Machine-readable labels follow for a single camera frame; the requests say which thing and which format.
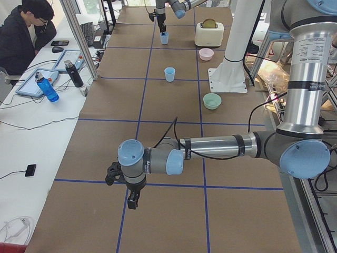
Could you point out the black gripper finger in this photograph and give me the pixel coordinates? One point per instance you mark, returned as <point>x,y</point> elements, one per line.
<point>132,200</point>

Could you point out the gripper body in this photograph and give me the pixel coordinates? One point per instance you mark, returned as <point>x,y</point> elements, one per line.
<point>160,16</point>
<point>135,188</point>

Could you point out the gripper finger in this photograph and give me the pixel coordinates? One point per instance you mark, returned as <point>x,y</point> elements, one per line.
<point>162,29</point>

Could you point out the light blue cup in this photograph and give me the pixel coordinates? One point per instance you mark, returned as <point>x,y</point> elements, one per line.
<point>169,73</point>
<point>164,38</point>

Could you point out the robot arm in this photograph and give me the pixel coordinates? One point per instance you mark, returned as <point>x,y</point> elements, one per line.
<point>295,146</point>
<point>178,8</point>

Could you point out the cream toaster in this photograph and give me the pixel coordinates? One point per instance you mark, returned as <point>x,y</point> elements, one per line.
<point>209,37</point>

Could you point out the bread slice in toaster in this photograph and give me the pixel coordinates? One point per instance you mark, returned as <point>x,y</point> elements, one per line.
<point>209,24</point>

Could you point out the pink bowl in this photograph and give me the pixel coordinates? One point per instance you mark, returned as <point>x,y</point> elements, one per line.
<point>206,54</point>

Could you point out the black keyboard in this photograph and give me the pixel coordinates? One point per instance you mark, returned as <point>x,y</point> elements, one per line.
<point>88,32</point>

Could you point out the green bowl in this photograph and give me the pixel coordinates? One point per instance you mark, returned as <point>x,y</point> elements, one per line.
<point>212,101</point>

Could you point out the black thermos bottle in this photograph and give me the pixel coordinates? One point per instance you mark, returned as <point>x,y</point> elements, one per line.
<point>73,73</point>

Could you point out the small black box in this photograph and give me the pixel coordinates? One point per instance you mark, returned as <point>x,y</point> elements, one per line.
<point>30,171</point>

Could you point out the black smartphone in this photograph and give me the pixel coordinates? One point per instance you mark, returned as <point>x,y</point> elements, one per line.
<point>60,43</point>

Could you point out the black computer mouse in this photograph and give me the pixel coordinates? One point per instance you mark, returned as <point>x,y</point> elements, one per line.
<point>57,49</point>

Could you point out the crumpled plastic bag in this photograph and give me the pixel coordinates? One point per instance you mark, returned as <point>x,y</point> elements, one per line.
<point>272,74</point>

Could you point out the blue water bottle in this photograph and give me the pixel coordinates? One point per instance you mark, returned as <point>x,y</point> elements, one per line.
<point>46,87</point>

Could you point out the seated person in black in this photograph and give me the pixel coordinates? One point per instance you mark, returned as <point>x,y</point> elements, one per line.
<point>26,30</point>

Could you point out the teach pendant near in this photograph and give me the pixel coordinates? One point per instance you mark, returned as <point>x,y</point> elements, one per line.
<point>30,88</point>

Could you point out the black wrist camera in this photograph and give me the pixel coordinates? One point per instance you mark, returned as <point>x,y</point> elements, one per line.
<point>114,174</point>

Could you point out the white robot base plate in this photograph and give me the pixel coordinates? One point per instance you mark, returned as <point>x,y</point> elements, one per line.
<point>227,80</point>

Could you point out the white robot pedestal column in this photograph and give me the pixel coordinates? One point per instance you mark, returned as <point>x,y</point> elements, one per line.
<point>245,16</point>

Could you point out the aluminium frame post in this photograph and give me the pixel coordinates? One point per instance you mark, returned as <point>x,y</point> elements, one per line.
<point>69,12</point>

